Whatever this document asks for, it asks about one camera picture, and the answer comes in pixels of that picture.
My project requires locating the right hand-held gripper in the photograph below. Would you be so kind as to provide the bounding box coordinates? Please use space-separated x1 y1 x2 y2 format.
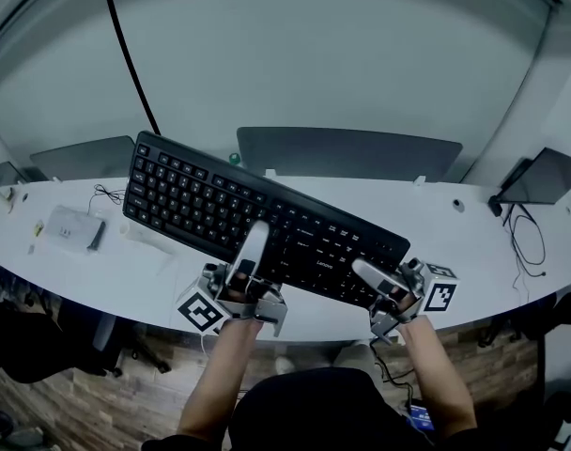
350 257 459 346

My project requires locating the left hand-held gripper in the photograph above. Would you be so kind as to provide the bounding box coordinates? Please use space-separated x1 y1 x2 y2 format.
176 222 288 338

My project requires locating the black keyboard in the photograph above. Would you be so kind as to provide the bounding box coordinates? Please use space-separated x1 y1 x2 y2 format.
123 131 411 310

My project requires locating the person's left forearm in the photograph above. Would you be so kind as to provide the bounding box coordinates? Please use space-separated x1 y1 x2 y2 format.
176 317 262 443

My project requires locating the person's right forearm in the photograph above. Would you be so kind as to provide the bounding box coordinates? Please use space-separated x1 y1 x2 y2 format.
397 315 478 441

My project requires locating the person's right hand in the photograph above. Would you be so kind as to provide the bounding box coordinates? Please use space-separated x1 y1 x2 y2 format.
388 288 418 318

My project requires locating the person's left hand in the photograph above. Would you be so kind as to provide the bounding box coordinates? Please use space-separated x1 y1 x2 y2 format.
230 274 263 303

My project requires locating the person's pale trouser leg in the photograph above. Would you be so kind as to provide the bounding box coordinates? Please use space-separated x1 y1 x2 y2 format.
334 339 378 380

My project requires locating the person's black shirt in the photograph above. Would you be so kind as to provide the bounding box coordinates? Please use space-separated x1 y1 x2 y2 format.
142 366 502 451

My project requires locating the small blue screen device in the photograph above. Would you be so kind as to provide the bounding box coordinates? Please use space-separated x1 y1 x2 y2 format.
406 404 437 432

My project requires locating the white flat box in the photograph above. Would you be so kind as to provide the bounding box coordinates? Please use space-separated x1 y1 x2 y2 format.
45 204 107 253

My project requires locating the medium grey desk divider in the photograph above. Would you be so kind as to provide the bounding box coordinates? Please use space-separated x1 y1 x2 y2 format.
30 134 137 181

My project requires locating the black office chair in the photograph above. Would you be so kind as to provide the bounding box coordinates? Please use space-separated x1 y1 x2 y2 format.
477 293 571 350
0 293 172 385

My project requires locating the black flat monitor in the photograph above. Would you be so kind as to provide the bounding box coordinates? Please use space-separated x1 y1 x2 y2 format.
496 147 571 206

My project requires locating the crumpled plastic sheet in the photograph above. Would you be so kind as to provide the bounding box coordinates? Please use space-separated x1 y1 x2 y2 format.
0 258 40 300

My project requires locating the small grey desk divider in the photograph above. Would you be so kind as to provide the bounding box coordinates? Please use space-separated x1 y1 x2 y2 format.
0 160 33 187

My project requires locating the long black adapter cable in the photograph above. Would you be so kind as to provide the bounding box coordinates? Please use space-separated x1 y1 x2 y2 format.
503 202 548 300

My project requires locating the thin black coiled cable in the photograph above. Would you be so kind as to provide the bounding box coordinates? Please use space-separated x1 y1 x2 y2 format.
88 183 127 215

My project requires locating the thick black hanging cable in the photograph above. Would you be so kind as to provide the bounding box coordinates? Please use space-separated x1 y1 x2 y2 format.
100 0 162 137

